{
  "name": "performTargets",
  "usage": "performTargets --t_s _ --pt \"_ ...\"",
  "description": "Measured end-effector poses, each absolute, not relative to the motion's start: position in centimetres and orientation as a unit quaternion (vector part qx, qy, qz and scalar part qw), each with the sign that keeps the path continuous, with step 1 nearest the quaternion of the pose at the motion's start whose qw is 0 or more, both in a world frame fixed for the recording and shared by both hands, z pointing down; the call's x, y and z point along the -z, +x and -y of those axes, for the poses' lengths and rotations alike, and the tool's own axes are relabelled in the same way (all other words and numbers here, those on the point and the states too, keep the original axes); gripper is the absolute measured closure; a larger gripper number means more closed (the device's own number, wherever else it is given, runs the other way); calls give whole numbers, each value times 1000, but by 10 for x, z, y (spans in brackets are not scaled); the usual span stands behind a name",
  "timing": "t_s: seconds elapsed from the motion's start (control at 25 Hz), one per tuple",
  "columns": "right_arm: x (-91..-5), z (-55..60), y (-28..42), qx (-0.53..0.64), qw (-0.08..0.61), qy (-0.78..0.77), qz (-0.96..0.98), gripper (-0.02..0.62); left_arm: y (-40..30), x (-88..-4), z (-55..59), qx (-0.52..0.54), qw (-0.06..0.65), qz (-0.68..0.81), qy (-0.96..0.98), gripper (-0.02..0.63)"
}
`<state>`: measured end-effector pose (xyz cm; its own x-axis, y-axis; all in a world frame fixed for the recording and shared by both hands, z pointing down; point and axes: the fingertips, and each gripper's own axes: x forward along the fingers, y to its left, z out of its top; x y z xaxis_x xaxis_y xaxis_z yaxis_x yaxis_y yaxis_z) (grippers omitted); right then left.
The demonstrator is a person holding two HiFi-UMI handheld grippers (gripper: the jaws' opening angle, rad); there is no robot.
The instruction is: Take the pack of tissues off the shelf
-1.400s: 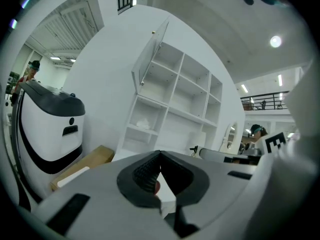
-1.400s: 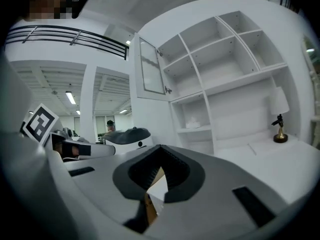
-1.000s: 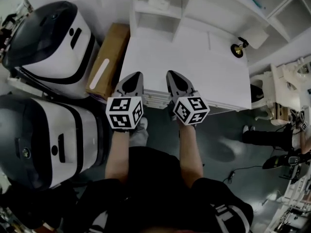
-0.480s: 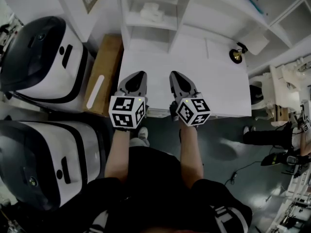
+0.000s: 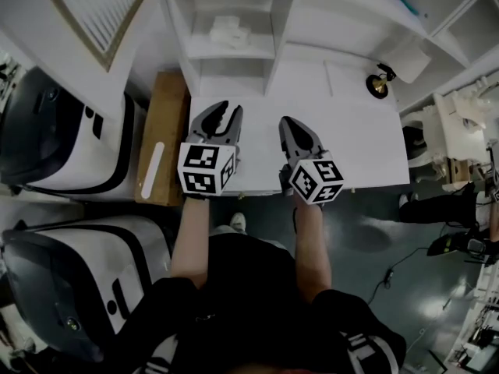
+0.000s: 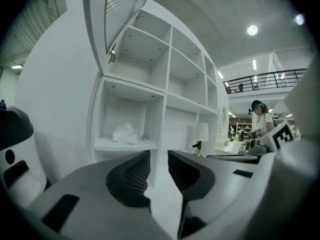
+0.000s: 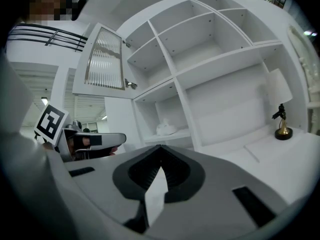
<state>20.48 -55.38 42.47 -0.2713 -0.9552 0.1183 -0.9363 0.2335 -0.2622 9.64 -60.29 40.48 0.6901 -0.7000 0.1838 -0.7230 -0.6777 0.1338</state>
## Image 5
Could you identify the person's black shirt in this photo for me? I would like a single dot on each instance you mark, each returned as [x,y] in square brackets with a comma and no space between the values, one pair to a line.
[253,318]

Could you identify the white item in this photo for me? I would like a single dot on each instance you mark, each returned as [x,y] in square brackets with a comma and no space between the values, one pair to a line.
[230,33]

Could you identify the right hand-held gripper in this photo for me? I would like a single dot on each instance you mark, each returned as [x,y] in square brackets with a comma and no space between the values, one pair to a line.
[316,177]

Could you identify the person's white shoe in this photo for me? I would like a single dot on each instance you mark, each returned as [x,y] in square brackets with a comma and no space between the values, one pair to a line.
[238,221]

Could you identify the wooden framed slatted panel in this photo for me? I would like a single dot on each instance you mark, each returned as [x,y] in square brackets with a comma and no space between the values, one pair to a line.
[101,10]

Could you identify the large white black robot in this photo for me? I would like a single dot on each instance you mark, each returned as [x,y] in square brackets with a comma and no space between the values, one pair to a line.
[58,138]
[78,279]

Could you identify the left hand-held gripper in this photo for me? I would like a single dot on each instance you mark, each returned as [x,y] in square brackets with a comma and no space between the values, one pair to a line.
[202,170]

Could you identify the brown cardboard box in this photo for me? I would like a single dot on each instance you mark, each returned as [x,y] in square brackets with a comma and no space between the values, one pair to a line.
[167,131]

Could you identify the white desk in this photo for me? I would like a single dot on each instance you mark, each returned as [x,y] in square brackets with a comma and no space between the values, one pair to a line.
[331,138]

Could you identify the black device with yellow trim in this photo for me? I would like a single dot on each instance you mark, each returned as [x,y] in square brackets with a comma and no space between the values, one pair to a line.
[456,245]

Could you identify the desk lamp with gold base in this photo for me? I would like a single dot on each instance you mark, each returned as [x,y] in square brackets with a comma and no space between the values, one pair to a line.
[378,84]

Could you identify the person's right forearm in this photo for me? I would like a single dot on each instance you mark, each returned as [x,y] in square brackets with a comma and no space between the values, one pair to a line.
[312,251]

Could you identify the person's left forearm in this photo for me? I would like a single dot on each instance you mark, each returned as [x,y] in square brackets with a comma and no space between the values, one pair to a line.
[193,244]

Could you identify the white wall shelf unit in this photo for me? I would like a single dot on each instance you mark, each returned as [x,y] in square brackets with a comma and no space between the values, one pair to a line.
[429,10]

